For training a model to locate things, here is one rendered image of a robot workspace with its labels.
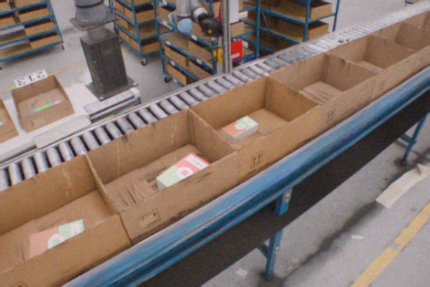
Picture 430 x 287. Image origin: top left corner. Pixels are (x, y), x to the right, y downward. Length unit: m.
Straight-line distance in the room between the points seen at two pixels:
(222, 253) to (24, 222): 0.70
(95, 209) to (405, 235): 1.84
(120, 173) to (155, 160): 0.14
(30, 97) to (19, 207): 1.16
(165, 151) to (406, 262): 1.57
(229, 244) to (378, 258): 1.11
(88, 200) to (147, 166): 0.24
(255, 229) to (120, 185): 0.55
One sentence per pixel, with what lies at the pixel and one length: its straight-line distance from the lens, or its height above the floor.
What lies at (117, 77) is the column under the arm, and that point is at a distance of 1.91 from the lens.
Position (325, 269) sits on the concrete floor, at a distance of 1.95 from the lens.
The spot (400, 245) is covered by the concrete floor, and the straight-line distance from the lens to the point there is 2.20.
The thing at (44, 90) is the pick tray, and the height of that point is 0.77.
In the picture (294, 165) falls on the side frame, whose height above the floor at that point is 0.91.
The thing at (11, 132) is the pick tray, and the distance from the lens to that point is 1.85.
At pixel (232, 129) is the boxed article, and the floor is 0.92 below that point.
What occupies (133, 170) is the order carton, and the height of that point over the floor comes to 0.89.
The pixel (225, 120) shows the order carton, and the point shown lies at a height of 0.91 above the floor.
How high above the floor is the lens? 1.68
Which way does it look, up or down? 41 degrees down
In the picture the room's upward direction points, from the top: 4 degrees counter-clockwise
